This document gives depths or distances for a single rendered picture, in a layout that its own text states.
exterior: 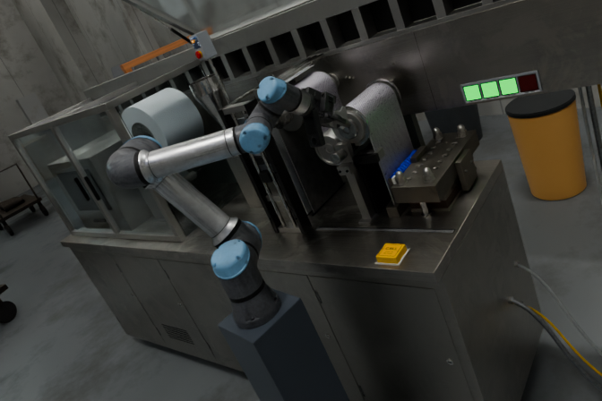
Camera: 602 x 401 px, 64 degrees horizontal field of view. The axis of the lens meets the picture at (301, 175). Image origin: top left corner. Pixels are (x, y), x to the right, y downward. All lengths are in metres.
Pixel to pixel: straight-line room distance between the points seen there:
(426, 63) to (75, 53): 10.09
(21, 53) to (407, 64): 11.62
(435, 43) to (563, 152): 1.61
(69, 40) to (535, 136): 9.83
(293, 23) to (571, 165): 1.94
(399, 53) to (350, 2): 0.26
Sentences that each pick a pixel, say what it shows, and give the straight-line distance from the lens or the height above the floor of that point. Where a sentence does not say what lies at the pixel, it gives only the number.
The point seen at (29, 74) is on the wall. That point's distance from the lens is 12.87.
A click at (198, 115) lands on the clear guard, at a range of 2.41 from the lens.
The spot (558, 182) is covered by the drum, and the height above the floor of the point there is 0.13.
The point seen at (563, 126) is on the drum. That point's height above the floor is 0.48.
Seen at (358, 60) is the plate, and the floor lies 1.39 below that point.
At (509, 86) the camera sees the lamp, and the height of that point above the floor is 1.19.
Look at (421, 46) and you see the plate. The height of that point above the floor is 1.38.
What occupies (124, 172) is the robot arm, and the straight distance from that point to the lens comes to 1.36.
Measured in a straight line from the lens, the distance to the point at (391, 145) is 1.72.
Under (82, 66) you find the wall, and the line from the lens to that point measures 11.41.
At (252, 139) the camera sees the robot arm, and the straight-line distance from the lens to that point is 1.23.
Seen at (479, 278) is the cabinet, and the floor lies 0.69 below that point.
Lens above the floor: 1.72
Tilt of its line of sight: 20 degrees down
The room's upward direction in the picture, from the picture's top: 23 degrees counter-clockwise
